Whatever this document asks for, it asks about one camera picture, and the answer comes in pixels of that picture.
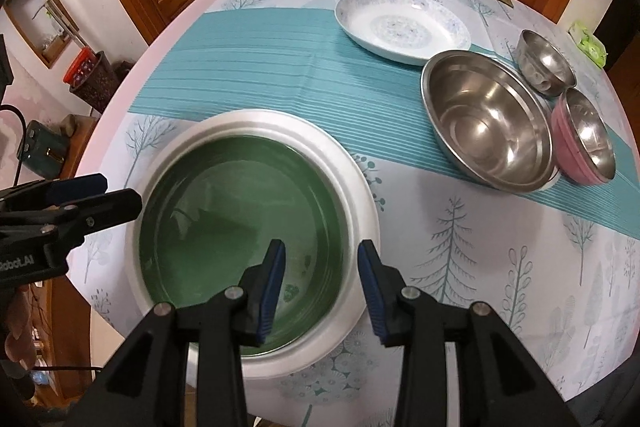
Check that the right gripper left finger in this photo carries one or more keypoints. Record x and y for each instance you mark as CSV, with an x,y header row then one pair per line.
x,y
144,383

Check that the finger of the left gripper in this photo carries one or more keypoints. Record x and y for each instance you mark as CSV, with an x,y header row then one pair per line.
x,y
42,194
94,214

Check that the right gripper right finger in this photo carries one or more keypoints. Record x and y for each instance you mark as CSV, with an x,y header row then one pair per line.
x,y
499,383

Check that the dark green plate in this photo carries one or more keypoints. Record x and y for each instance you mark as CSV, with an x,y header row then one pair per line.
x,y
214,213

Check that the white paper plate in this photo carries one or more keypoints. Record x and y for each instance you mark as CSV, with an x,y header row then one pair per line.
x,y
340,171

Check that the pink steel-lined bowl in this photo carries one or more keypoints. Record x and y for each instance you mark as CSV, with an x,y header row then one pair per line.
x,y
582,147

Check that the large steel bowl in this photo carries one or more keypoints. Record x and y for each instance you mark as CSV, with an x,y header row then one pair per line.
x,y
488,123

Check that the small steel bowl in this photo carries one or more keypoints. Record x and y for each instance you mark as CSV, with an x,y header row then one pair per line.
x,y
542,65

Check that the white floral ceramic plate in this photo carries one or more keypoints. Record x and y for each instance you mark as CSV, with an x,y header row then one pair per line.
x,y
405,31

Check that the person's hand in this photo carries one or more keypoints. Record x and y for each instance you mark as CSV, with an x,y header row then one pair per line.
x,y
19,343

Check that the green wet wipes pack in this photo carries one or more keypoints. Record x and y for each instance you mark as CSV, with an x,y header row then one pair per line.
x,y
588,44

